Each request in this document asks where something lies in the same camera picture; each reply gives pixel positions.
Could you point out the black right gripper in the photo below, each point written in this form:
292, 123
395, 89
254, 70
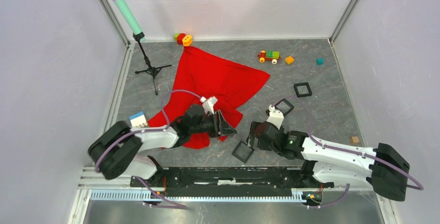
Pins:
249, 139

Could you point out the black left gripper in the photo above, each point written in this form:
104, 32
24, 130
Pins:
220, 126

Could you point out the black square frame box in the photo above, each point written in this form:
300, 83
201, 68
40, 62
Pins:
242, 152

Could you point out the red garment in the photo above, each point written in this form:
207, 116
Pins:
202, 74

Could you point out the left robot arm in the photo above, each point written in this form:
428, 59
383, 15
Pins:
114, 152

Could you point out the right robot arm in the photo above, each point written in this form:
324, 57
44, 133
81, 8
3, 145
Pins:
332, 164

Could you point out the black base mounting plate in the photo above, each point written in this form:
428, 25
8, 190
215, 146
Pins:
269, 181

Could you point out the white and blue block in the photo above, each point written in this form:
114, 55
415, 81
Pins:
138, 120

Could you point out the colourful toy train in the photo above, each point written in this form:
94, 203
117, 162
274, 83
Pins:
269, 56

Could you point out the orange lego brick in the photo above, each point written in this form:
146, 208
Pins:
289, 60

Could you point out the black tripod stand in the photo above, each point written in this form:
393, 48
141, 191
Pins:
151, 70

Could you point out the orange toy block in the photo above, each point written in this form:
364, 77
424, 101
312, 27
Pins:
187, 40

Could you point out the red toy block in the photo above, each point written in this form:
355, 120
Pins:
180, 38

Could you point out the small wooden cube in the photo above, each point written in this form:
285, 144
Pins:
354, 140

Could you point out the teal small cube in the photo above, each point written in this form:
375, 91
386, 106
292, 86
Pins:
319, 61

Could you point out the mint green microphone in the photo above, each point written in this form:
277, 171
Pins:
130, 19

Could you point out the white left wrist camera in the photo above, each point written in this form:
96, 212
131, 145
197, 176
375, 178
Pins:
208, 104

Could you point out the black square frame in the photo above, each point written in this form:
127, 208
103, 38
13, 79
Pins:
284, 106
302, 89

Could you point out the slotted cable duct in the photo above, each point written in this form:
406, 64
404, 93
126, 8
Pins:
146, 195

